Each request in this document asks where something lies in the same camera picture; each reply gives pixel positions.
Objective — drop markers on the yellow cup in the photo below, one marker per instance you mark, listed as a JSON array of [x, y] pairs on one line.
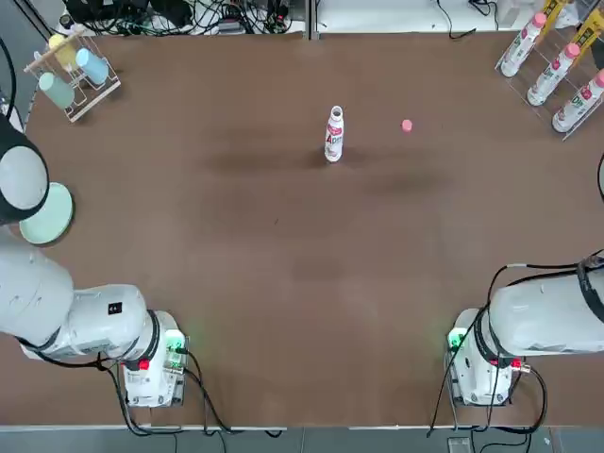
[[63, 52]]

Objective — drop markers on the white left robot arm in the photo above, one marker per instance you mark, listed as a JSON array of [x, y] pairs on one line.
[[94, 321]]

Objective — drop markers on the grey floor box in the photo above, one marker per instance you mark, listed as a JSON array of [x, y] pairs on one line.
[[458, 445]]

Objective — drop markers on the black electronics box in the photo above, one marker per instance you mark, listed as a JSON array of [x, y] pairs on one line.
[[108, 9]]

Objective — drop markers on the green cup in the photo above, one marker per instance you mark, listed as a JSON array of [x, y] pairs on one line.
[[56, 89]]

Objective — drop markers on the yellow drink bottle orange cap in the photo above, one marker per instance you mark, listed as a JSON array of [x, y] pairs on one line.
[[587, 30], [553, 11]]

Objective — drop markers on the aluminium profile post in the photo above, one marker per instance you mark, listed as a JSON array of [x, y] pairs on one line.
[[311, 19]]

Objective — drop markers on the blue cup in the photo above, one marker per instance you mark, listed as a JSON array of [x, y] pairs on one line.
[[92, 66]]

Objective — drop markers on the pale green plate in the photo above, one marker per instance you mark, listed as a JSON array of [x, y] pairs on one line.
[[56, 217]]

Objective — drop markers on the white bottle with pink cap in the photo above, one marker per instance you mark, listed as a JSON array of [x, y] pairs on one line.
[[578, 104], [516, 52], [549, 78]]

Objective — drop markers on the white side table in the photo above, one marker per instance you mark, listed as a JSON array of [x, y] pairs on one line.
[[377, 14]]

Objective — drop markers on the pink bottle cap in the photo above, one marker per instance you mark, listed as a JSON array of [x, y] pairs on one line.
[[407, 125]]

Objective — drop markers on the grey power strip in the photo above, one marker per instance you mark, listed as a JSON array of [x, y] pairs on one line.
[[236, 26]]

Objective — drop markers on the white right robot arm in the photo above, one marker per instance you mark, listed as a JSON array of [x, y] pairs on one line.
[[533, 316]]

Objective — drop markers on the white drink bottle red label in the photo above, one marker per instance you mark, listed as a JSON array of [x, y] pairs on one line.
[[333, 141]]

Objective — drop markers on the clear acrylic bottle shelf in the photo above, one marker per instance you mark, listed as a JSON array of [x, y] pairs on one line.
[[531, 71]]

